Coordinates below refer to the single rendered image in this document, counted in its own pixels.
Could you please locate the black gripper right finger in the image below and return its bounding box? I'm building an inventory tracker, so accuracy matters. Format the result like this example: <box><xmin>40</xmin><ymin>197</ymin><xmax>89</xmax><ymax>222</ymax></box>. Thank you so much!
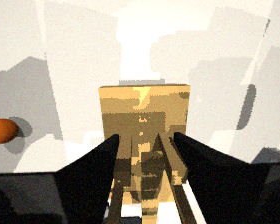
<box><xmin>173</xmin><ymin>132</ymin><xmax>280</xmax><ymax>224</ymax></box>

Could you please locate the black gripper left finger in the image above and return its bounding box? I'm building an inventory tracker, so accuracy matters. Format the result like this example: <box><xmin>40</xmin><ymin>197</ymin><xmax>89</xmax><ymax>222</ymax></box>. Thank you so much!
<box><xmin>0</xmin><ymin>134</ymin><xmax>120</xmax><ymax>224</ymax></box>

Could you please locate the orange ball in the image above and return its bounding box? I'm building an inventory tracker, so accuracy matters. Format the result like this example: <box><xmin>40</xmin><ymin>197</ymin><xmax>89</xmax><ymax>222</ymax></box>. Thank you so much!
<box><xmin>0</xmin><ymin>119</ymin><xmax>19</xmax><ymax>144</ymax></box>

